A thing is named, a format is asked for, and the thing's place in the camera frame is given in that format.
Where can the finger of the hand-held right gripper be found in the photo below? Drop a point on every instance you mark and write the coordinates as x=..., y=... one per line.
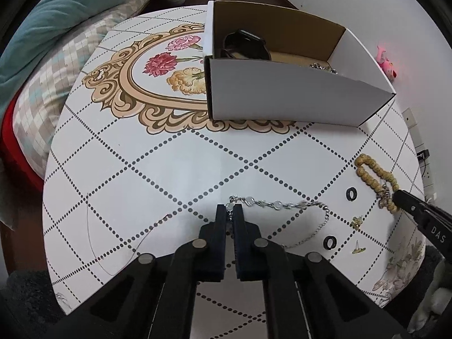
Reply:
x=416, y=212

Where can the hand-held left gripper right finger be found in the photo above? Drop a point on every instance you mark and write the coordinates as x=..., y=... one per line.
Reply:
x=238, y=219

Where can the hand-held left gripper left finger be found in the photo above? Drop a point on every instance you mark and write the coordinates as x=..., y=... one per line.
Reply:
x=220, y=219

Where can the white cardboard box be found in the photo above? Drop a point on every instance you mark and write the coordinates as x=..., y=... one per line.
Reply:
x=282, y=91

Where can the pink plush toy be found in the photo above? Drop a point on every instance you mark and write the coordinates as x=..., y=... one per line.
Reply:
x=385, y=64

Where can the dark fuzzy rug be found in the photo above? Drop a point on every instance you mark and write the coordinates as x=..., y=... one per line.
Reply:
x=28, y=307

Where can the checkered pillow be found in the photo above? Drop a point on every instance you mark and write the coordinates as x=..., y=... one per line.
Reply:
x=53, y=88

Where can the red bed sheet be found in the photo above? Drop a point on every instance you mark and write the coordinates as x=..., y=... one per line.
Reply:
x=10, y=141

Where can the teal blanket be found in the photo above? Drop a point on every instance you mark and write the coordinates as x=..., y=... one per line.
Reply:
x=70, y=7

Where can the white wall outlet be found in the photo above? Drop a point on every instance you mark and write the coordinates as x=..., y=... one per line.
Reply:
x=410, y=117

